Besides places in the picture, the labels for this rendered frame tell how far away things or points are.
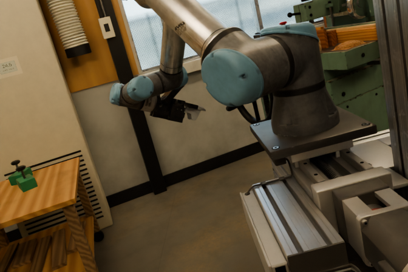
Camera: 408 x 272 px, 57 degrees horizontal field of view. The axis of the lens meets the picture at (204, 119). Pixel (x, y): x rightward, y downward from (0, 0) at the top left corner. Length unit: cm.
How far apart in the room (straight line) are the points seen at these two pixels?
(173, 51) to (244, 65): 53
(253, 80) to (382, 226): 32
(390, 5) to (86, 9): 216
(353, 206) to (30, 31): 202
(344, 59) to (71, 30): 167
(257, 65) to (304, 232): 30
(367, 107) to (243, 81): 87
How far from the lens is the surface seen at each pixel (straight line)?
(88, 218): 236
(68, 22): 246
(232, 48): 72
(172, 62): 122
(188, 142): 283
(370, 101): 152
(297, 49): 79
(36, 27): 236
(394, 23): 72
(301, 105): 82
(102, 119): 268
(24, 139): 241
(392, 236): 58
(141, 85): 120
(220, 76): 72
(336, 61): 132
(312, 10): 157
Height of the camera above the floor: 110
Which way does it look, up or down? 14 degrees down
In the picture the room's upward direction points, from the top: 14 degrees counter-clockwise
